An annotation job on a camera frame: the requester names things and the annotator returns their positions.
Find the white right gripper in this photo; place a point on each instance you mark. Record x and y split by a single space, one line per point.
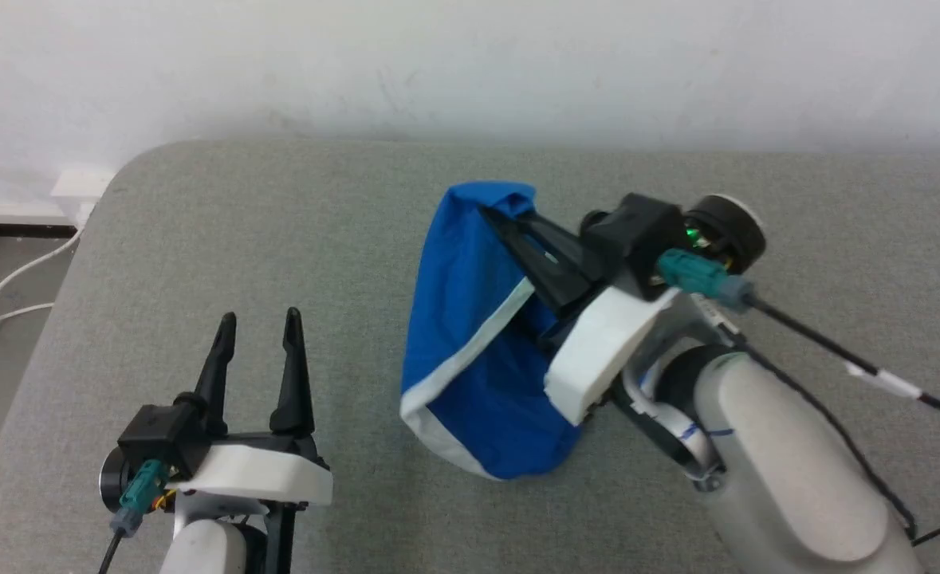
601 355

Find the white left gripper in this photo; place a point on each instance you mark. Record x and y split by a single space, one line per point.
262 474

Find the blue garment with white trim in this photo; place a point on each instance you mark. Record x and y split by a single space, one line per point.
454 287

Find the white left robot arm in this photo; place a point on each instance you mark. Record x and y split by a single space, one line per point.
202 550

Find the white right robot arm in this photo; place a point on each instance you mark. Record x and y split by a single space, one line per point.
780 478

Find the dark baseboard strip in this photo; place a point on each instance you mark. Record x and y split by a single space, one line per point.
7 229

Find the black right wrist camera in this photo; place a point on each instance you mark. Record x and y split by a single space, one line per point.
637 239

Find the white wall socket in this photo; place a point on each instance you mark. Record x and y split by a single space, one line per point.
80 187

